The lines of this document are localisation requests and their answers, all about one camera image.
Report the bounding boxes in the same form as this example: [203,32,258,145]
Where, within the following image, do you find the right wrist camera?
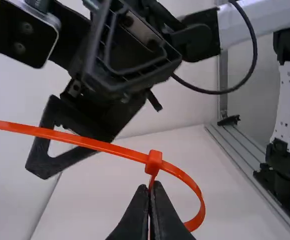
[0,0,62,70]

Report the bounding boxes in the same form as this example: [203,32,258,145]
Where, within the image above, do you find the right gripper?
[48,0,183,141]

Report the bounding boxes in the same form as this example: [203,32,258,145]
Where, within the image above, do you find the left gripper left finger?
[104,184,151,240]

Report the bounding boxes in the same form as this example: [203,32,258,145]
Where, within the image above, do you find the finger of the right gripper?
[24,94,116,180]

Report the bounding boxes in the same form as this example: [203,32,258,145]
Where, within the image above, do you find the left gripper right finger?
[148,180,198,240]

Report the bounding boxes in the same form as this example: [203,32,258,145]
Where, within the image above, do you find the black cable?
[171,0,258,96]

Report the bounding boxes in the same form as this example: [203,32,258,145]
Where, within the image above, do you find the silver rails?
[204,48,290,240]

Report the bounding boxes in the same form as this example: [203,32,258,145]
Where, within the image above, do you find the orange cable tie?
[0,117,207,233]

